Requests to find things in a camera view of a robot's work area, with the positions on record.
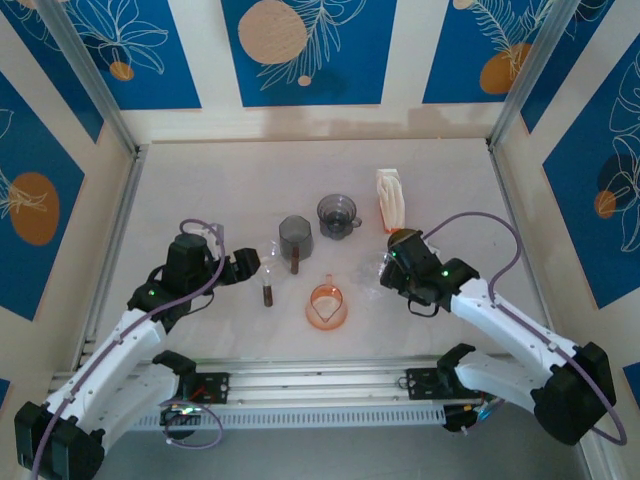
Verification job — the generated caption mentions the purple cable loop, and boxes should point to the purple cable loop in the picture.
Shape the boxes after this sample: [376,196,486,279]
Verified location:
[163,402,224,450]

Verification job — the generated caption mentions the orange translucent pitcher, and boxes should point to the orange translucent pitcher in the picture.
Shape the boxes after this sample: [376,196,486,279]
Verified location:
[304,273,349,332]

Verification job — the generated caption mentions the aluminium frame post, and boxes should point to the aluminium frame post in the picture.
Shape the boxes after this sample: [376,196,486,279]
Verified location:
[37,0,141,159]
[487,0,589,151]

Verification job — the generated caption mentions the dark olive glass pot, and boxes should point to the dark olive glass pot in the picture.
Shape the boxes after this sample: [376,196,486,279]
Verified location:
[391,227,424,246]

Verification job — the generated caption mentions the electronics board with green light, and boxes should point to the electronics board with green light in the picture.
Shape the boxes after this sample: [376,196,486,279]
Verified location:
[443,398,504,435]
[159,403,204,427]

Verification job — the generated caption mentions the grey slotted cable duct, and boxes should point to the grey slotted cable duct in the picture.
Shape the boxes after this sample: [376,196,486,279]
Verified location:
[135,403,447,432]

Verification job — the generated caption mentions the white coffee filter stack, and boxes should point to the white coffee filter stack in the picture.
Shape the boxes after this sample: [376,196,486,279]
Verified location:
[374,168,407,232]

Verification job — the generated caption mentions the clear glass server brown handle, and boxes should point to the clear glass server brown handle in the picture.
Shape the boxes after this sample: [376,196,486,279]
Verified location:
[257,242,287,308]

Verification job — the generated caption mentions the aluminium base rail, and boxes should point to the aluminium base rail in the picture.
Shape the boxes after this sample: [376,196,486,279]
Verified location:
[49,353,551,409]

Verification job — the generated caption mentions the aluminium side rail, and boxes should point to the aluminium side rail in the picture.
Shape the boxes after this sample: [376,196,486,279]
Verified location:
[487,139,554,326]
[74,143,150,374]

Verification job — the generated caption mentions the grey cup with brown handle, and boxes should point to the grey cup with brown handle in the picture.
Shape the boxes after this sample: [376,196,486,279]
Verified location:
[277,214,317,276]

